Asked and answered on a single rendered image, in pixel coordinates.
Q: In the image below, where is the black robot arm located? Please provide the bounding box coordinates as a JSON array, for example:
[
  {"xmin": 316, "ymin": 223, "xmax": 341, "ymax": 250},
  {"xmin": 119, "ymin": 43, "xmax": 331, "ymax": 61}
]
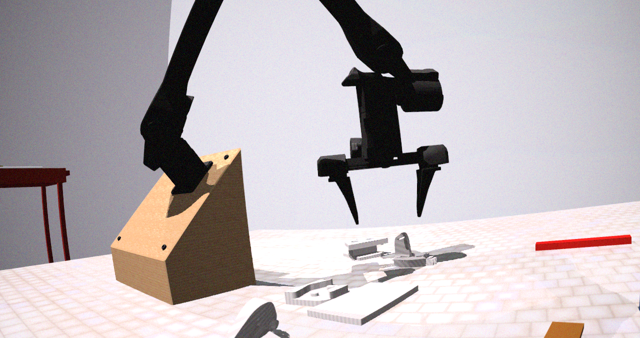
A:
[{"xmin": 140, "ymin": 0, "xmax": 444, "ymax": 195}]

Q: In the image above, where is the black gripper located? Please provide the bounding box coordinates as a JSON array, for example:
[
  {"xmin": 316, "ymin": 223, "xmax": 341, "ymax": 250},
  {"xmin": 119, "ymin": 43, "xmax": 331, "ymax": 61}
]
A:
[{"xmin": 317, "ymin": 109, "xmax": 449, "ymax": 225}]

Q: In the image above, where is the red long bar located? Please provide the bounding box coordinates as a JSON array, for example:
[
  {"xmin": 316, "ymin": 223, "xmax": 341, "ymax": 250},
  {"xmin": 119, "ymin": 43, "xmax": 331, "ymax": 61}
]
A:
[{"xmin": 535, "ymin": 234, "xmax": 632, "ymax": 251}]

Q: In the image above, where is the orange flat bar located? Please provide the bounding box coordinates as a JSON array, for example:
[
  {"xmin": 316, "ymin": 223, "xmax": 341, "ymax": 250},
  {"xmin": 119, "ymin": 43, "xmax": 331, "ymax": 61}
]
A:
[{"xmin": 544, "ymin": 321, "xmax": 584, "ymax": 338}]

